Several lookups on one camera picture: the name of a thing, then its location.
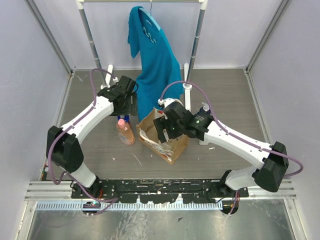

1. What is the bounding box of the blue orange pump bottle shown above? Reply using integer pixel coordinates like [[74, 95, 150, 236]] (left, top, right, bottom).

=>
[[117, 115, 130, 123]]

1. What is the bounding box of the white bottle grey cap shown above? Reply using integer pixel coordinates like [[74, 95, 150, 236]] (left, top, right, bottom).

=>
[[199, 138, 209, 146]]

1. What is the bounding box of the pink cap peach bottle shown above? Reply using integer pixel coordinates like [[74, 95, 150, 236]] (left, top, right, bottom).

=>
[[116, 118, 135, 145]]

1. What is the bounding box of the blue orange spray bottle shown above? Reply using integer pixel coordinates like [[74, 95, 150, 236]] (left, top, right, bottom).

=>
[[199, 102, 211, 115]]

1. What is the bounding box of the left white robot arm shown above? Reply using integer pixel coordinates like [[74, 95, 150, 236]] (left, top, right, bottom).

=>
[[46, 76, 139, 198]]

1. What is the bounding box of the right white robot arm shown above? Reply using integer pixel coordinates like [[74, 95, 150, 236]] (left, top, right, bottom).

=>
[[153, 98, 289, 197]]

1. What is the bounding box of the teal t-shirt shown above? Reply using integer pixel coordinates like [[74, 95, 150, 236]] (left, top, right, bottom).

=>
[[127, 6, 182, 121]]

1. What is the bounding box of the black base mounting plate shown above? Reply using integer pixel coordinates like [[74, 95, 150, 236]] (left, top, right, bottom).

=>
[[86, 178, 235, 204]]

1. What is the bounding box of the clothes hanger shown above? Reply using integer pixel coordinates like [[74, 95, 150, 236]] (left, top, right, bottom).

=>
[[140, 0, 153, 16]]

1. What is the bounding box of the metal clothes rack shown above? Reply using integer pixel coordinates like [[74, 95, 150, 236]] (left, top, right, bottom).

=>
[[75, 0, 208, 111]]

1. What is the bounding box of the left aluminium frame post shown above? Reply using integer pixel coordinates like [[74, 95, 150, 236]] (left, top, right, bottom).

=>
[[24, 0, 73, 75]]

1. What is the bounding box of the aluminium frame post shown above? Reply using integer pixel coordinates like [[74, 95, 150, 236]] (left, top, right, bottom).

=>
[[245, 0, 291, 73], [24, 0, 73, 75]]

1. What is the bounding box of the aluminium front rail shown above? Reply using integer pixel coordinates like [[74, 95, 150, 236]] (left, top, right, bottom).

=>
[[24, 180, 297, 201]]

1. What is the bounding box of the white slotted cable duct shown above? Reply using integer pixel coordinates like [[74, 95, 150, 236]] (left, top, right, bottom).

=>
[[35, 200, 223, 211]]

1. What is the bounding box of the right aluminium frame post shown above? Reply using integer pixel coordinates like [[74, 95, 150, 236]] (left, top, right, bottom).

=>
[[245, 0, 291, 73]]

